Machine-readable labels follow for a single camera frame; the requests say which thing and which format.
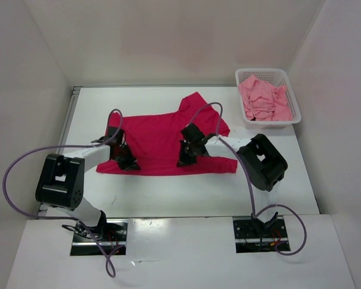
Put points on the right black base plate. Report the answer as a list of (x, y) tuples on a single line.
[(247, 240)]

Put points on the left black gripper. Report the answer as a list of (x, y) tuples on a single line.
[(130, 164)]

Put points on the white plastic basket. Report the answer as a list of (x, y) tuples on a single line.
[(278, 78)]

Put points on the light pink t shirt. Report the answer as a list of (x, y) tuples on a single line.
[(264, 101)]

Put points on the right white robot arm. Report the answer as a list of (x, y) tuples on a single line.
[(262, 163)]

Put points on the magenta red t shirt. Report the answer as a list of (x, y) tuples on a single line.
[(155, 142)]

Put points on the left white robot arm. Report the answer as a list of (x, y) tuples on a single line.
[(61, 183)]

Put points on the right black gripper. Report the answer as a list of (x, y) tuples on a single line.
[(183, 160)]

